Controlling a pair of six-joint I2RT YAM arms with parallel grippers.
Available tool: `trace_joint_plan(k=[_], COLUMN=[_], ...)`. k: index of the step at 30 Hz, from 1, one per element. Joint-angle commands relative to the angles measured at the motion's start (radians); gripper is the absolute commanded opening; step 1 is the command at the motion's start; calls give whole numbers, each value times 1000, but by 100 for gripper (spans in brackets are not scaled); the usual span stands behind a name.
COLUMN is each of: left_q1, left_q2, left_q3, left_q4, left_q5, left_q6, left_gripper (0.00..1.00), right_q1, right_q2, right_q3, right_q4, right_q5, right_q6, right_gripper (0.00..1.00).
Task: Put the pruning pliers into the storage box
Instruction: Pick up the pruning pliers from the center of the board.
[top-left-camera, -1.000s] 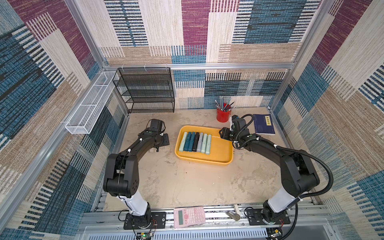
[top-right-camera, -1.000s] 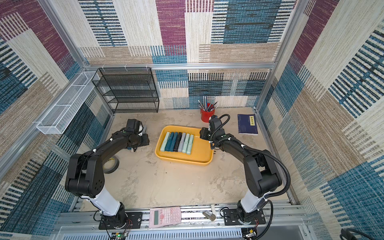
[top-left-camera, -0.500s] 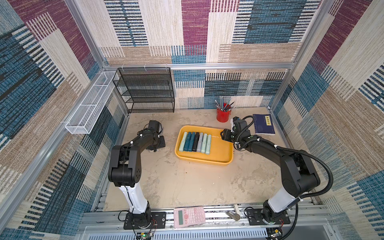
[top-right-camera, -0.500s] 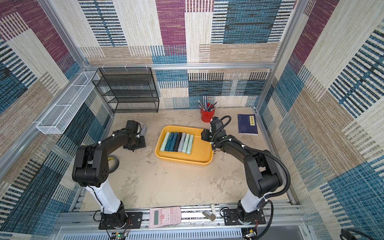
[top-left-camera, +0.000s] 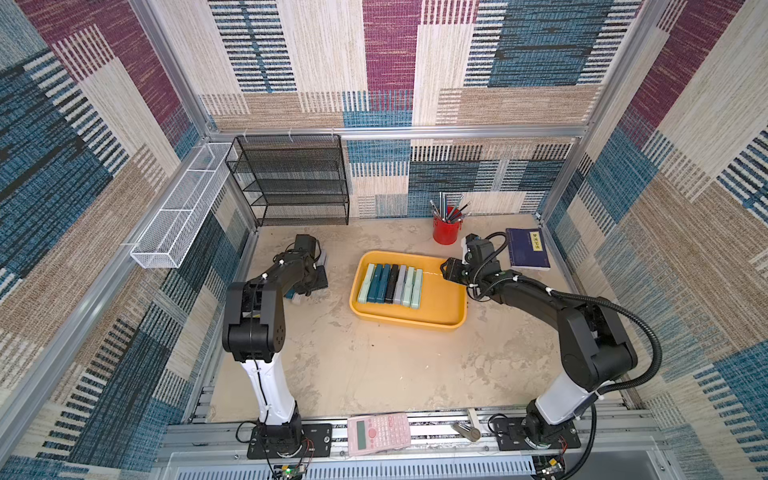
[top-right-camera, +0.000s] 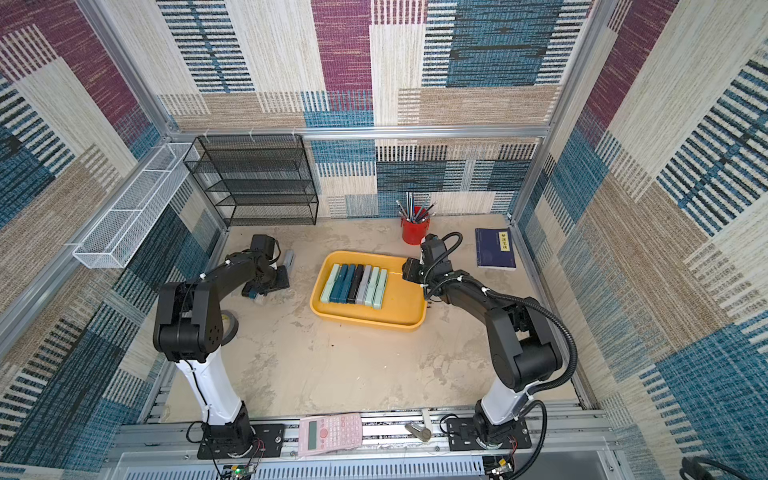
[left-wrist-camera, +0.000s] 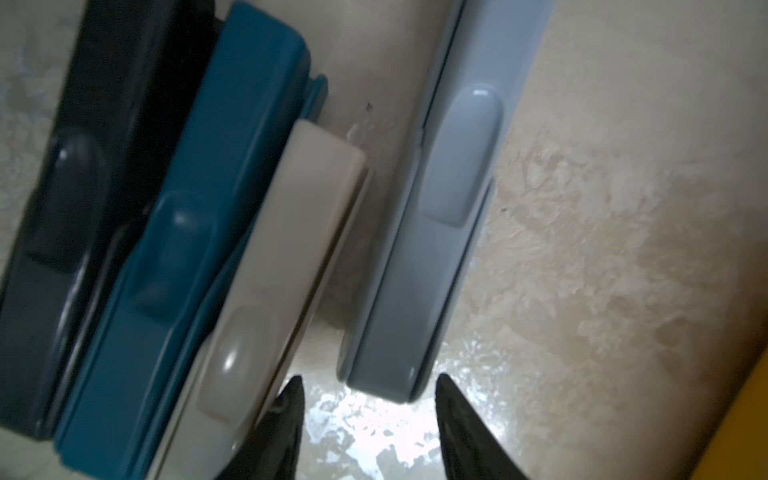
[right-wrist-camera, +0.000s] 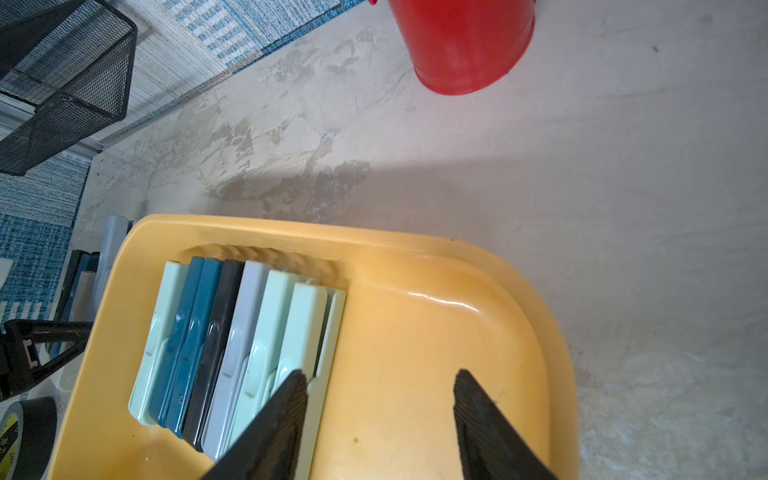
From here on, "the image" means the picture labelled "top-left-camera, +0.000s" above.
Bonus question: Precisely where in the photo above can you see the white wire mesh basket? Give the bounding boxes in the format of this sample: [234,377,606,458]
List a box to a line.
[131,143,231,269]

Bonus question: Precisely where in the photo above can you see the black wire mesh shelf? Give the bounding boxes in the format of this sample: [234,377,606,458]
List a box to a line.
[226,134,350,227]

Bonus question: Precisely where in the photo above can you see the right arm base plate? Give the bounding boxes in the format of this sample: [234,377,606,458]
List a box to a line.
[488,414,582,451]

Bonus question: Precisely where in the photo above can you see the red pen cup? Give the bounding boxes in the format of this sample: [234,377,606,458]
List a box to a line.
[432,217,462,245]

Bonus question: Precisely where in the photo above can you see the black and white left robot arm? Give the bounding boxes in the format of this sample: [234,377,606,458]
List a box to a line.
[221,235,328,456]

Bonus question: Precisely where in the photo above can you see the black pruning pliers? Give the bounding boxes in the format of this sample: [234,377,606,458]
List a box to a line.
[384,264,400,304]

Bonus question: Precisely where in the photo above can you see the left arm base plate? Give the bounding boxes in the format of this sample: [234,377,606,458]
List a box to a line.
[246,423,333,460]

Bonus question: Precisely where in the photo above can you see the pink calculator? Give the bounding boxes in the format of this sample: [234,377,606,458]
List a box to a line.
[347,413,412,456]

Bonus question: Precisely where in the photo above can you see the yellow plastic storage tray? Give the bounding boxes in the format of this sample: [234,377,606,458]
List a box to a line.
[349,250,467,331]

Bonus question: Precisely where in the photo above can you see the dark blue book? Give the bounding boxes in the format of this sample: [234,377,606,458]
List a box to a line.
[506,228,551,270]

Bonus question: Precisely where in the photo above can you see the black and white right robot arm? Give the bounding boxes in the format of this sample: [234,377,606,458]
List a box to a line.
[440,258,663,448]

